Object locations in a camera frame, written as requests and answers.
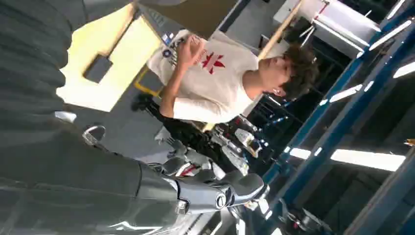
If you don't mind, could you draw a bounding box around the blue steel beam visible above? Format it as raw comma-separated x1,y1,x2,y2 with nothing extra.
262,19,415,208
344,155,415,235

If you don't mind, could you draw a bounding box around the dark grey rectangular pad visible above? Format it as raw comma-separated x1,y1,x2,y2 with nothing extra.
83,54,114,84

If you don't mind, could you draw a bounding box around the ribbed grey right arm sleeve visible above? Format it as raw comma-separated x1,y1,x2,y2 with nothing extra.
0,0,73,137

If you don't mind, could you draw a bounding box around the pale yellow sheet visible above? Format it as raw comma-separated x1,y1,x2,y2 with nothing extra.
56,3,163,113

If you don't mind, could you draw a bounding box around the silver metal ring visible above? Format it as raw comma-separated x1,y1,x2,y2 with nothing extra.
82,125,107,146

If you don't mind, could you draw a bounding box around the long white ceiling light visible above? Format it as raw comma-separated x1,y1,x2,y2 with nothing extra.
288,147,407,172

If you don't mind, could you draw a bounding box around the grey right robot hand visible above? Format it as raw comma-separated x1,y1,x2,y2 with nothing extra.
0,120,270,235

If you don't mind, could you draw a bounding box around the short white ceiling light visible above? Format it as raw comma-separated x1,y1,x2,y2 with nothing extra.
319,84,364,106

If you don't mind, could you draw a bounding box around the white box cabinet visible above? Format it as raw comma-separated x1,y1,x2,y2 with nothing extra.
274,0,382,60

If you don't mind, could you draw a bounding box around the wooden pole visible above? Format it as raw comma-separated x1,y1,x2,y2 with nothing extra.
258,0,306,60

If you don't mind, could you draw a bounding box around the black machine with red dot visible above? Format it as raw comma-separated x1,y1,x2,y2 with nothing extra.
281,207,333,235

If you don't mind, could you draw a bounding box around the person's hand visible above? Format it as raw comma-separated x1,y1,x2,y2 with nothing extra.
176,34,206,71

